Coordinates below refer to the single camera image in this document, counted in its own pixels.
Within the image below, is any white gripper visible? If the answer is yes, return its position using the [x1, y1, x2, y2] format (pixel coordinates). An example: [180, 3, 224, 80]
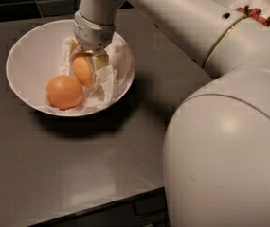
[69, 11, 115, 85]

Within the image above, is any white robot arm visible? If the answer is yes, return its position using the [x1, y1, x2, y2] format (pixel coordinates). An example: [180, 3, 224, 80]
[74, 0, 270, 227]

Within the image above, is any orange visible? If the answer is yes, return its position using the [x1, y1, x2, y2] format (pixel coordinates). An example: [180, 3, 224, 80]
[45, 75, 83, 110]
[72, 53, 95, 89]

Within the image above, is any large white bowl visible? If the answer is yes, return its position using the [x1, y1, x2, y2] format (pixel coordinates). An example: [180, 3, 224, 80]
[5, 18, 135, 117]

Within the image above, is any dark drawer front with handle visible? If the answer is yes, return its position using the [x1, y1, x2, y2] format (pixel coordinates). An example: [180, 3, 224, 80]
[29, 187, 170, 227]

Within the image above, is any red strawberries pile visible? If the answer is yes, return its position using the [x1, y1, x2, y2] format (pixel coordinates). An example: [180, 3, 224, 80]
[236, 6, 270, 27]

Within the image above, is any white crumpled paper liner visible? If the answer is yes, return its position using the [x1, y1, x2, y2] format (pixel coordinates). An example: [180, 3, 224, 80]
[44, 34, 135, 115]

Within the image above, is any orange at bowl front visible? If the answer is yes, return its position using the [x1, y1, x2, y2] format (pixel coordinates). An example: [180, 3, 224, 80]
[45, 75, 83, 110]

